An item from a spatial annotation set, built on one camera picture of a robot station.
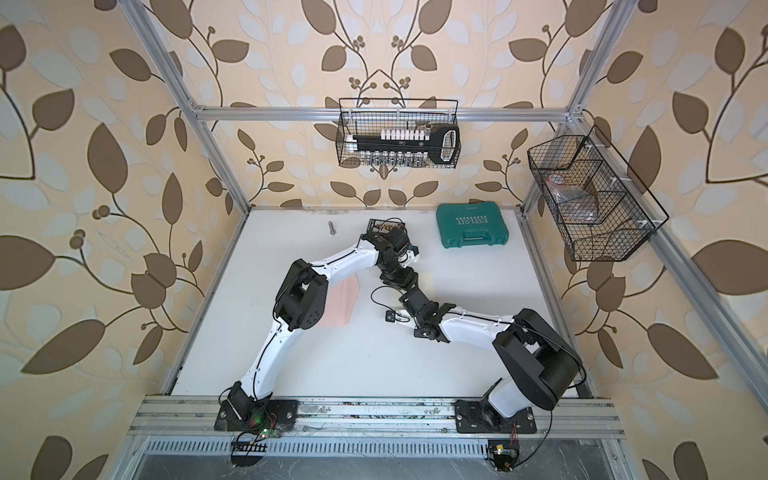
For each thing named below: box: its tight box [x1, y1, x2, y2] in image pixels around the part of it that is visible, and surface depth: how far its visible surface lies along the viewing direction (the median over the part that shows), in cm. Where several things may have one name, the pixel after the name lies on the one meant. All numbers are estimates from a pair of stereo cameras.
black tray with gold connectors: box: [366, 217, 408, 238], surface depth 115 cm
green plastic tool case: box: [436, 201, 509, 249], surface depth 113 cm
